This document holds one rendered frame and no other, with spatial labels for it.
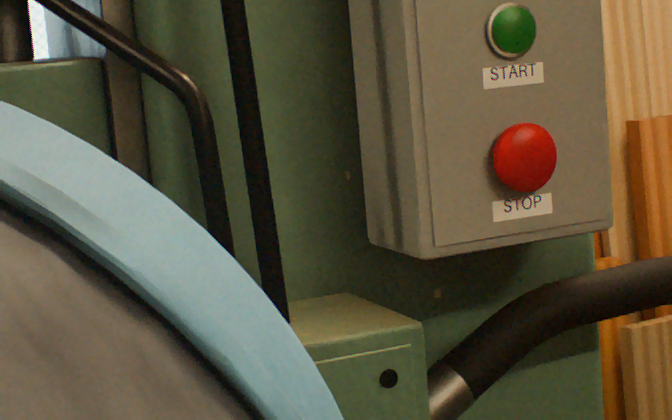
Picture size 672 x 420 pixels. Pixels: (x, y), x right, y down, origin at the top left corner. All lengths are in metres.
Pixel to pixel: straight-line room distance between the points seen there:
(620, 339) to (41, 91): 1.59
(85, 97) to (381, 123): 0.14
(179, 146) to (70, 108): 0.06
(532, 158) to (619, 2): 1.72
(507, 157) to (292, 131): 0.10
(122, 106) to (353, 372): 0.17
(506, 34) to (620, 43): 1.71
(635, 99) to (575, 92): 1.70
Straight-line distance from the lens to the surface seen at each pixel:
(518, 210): 0.57
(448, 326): 0.63
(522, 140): 0.56
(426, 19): 0.55
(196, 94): 0.55
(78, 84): 0.60
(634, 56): 2.28
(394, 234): 0.58
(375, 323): 0.54
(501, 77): 0.56
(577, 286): 0.62
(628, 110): 2.27
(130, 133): 0.60
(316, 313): 0.57
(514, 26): 0.56
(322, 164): 0.60
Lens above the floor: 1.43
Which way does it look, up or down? 7 degrees down
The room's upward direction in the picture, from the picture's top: 5 degrees counter-clockwise
